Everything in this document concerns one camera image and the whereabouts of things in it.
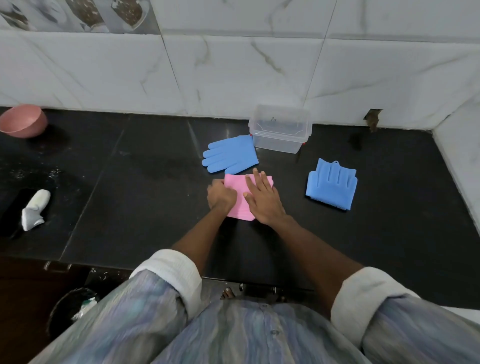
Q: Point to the transparent plastic box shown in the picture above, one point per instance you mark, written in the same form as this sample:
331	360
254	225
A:
279	144

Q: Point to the blue streaked shirt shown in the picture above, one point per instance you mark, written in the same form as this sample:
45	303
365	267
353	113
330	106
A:
255	333

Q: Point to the person's foot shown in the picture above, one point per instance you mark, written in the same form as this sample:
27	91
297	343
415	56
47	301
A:
227	293

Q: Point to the blue rubber glove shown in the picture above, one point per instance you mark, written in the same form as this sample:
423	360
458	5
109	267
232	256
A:
332	187
232	155

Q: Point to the person's right forearm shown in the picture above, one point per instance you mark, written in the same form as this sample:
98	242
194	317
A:
318	262

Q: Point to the black phone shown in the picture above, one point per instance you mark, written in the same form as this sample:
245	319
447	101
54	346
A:
11	213

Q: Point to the person's left hand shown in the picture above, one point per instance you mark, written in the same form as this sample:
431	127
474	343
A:
221	198

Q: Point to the person's right hand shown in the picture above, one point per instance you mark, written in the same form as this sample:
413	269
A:
264	202

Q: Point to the pink bowl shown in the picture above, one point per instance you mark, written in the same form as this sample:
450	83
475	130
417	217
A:
22	120

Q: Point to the person's left forearm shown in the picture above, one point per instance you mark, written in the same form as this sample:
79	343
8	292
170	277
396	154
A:
200	243

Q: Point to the white crumpled paper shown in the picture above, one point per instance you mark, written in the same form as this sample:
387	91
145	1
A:
85	308

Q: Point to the white squeezed tube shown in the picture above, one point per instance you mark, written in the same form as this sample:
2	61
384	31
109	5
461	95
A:
33	210

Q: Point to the black trash bin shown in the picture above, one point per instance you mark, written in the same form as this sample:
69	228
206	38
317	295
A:
60	311

